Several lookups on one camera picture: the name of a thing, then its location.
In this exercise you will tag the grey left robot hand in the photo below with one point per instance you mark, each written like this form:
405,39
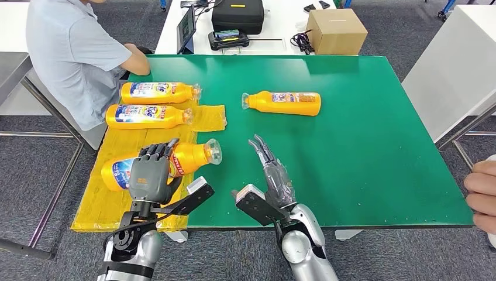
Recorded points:
149,180

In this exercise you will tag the person's hand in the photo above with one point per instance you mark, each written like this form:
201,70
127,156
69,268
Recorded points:
484,194

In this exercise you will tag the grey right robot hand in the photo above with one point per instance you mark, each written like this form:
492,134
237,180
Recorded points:
279,182

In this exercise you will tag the orange detergent bottle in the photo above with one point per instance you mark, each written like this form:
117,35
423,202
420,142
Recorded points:
174,117
263,103
186,94
193,157

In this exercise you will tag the person's forearm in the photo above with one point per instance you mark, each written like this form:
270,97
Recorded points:
137,63

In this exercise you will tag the yellow plastic film mat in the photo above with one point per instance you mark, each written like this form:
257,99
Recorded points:
116,209

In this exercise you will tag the white table foot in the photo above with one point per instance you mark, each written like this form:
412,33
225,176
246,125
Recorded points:
348,235
176,236

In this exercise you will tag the white table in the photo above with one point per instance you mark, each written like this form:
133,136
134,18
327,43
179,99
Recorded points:
279,22
453,73

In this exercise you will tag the person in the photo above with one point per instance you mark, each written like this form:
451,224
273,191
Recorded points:
69,58

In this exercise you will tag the black handheld controller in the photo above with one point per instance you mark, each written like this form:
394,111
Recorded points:
228,41

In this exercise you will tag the dark tablet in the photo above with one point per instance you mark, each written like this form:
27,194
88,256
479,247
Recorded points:
186,28

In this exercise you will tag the brown cardboard box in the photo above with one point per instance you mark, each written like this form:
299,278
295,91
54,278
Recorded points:
336,32

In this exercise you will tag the black carrying case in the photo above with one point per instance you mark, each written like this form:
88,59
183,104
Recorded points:
237,16

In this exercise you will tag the small black phone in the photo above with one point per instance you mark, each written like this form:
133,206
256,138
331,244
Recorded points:
309,8
324,5

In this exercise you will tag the flat black phone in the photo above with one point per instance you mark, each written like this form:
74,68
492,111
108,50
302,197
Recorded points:
193,4

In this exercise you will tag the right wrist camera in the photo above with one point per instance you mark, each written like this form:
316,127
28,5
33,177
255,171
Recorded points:
257,207

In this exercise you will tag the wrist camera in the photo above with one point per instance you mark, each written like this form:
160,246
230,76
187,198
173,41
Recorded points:
257,207
195,197

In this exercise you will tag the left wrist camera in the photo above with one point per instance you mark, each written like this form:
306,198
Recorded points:
195,197

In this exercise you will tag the steel frame table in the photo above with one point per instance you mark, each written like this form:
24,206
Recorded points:
13,73

